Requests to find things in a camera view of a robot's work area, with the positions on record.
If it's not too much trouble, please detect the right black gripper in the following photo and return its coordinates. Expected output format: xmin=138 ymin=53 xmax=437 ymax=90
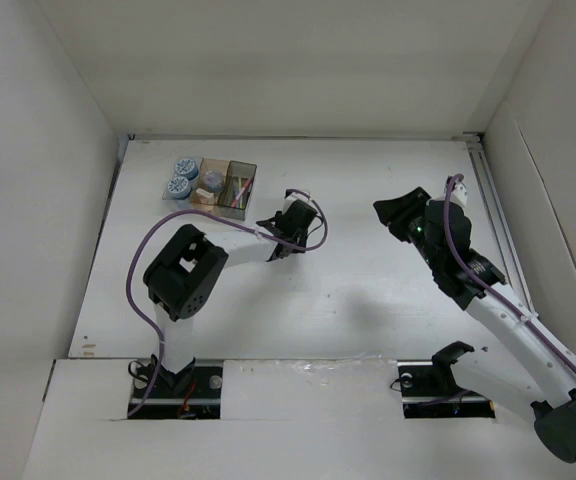
xmin=373 ymin=186 xmax=443 ymax=271

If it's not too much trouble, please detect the pink highlighter pen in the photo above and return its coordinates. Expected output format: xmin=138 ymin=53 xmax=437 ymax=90
xmin=236 ymin=180 xmax=254 ymax=209

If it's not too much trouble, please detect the clear jar of paper clips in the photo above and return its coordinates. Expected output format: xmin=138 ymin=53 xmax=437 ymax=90
xmin=203 ymin=170 xmax=225 ymax=192

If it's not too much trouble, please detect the white staple box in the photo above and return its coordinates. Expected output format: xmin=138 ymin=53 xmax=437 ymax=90
xmin=195 ymin=188 xmax=214 ymax=198

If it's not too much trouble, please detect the blue white tape jar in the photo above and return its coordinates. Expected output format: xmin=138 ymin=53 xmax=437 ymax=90
xmin=174 ymin=156 xmax=203 ymax=182
xmin=166 ymin=176 xmax=192 ymax=200

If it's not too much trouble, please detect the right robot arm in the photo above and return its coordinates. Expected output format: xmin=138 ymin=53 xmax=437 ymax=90
xmin=373 ymin=185 xmax=576 ymax=463

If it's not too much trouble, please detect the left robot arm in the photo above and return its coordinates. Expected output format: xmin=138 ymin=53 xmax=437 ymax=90
xmin=143 ymin=197 xmax=318 ymax=397

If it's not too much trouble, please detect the smoky grey plastic container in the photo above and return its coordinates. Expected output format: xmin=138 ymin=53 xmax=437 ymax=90
xmin=217 ymin=161 xmax=257 ymax=221

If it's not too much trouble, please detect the amber plastic container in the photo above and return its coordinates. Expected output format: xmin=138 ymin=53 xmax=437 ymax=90
xmin=190 ymin=157 xmax=230 ymax=211

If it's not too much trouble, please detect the clear plastic container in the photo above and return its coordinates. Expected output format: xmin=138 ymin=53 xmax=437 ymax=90
xmin=162 ymin=156 xmax=203 ymax=208

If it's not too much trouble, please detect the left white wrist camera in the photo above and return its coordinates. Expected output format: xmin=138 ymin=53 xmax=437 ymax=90
xmin=282 ymin=189 xmax=312 ymax=213

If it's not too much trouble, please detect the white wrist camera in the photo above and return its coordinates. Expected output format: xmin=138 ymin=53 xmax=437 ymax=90
xmin=432 ymin=174 xmax=468 ymax=209
xmin=282 ymin=189 xmax=312 ymax=213

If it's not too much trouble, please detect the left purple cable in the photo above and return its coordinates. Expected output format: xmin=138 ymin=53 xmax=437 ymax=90
xmin=126 ymin=188 xmax=330 ymax=416

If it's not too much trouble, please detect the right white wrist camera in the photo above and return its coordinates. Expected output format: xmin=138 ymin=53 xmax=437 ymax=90
xmin=432 ymin=174 xmax=468 ymax=209

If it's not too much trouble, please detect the aluminium rail right side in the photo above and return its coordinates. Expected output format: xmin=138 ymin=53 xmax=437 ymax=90
xmin=462 ymin=134 xmax=534 ymax=310

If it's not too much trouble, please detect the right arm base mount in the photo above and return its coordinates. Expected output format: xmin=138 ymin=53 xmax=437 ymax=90
xmin=390 ymin=360 xmax=496 ymax=420

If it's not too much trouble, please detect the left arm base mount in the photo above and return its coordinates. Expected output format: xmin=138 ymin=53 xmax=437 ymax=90
xmin=127 ymin=355 xmax=224 ymax=420

